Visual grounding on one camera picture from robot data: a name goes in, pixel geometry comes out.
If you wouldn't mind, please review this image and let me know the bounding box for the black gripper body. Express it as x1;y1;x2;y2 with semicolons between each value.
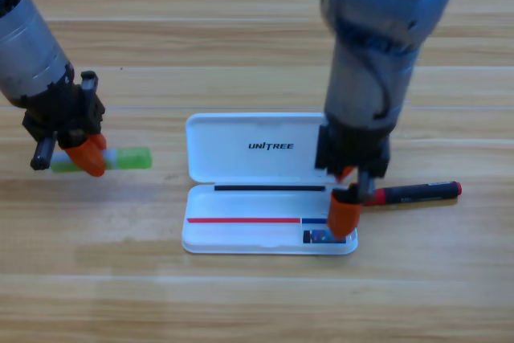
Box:
314;120;393;202
22;71;106;171

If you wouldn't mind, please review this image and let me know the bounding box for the small black eraser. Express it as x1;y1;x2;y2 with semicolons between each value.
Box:
301;229;347;245

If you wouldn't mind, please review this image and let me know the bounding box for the red and black marker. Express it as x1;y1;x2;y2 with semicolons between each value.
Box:
361;181;463;206

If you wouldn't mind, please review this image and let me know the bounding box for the white Unitree pencil case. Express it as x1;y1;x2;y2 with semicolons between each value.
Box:
181;112;359;255

